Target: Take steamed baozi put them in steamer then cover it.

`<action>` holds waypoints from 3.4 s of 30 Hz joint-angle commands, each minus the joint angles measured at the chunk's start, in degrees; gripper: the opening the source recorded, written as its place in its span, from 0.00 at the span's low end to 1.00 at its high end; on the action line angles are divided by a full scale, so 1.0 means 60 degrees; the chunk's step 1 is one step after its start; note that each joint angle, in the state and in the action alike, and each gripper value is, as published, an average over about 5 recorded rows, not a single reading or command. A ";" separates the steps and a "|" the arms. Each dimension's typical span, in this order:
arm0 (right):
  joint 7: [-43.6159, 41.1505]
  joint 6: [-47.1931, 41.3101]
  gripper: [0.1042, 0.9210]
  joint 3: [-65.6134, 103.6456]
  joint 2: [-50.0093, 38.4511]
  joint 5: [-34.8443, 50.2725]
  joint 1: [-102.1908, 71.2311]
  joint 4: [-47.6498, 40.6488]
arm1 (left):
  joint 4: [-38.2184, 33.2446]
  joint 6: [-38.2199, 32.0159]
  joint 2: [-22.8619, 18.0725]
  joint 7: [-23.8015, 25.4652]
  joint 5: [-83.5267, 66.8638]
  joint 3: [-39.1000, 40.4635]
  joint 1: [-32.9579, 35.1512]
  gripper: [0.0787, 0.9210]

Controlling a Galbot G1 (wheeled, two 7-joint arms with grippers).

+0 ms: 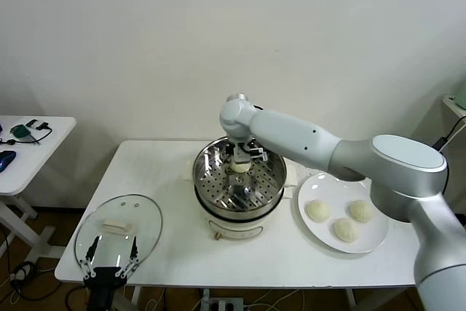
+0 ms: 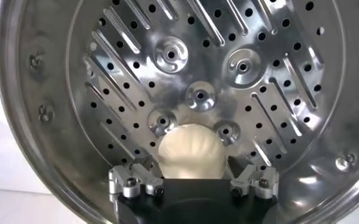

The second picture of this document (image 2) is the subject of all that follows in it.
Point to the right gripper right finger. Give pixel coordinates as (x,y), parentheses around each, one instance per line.
(258,182)

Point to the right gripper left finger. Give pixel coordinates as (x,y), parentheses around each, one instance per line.
(136,182)

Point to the white steamed baozi bun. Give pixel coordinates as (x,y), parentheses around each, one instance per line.
(191,152)

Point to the perforated stainless steamer basket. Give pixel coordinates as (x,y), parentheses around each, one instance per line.
(197,45)

